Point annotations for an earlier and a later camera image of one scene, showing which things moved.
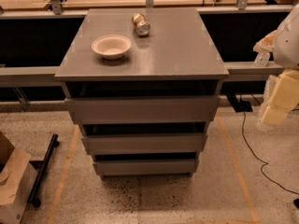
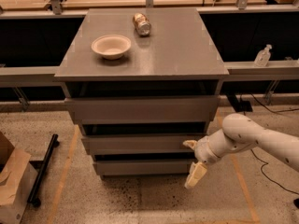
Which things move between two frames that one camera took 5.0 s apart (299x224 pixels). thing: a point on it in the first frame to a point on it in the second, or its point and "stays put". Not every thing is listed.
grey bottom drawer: [150, 167] stays put
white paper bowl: [111, 47] stays put
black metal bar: [34, 192] stays put
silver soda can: [142, 25] stays put
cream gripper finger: [265, 44] to [191, 143]
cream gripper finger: [284, 98] to [196, 175]
